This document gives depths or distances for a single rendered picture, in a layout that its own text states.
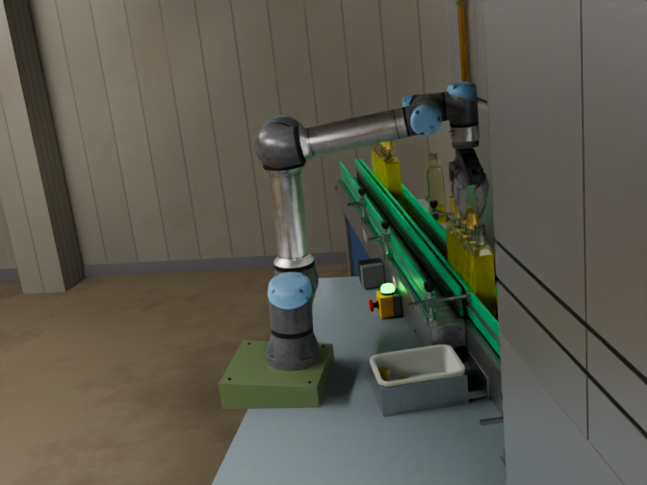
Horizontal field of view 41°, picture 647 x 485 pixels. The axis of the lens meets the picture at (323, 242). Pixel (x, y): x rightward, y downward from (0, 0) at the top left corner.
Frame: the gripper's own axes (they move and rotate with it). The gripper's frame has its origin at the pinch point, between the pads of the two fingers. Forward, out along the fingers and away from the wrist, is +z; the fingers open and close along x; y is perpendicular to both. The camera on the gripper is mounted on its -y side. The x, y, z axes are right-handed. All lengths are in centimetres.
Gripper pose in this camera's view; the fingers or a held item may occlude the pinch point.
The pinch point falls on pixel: (472, 215)
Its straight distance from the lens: 236.6
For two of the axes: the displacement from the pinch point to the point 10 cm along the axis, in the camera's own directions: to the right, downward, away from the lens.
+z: 1.1, 9.5, 3.1
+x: -9.8, 1.5, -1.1
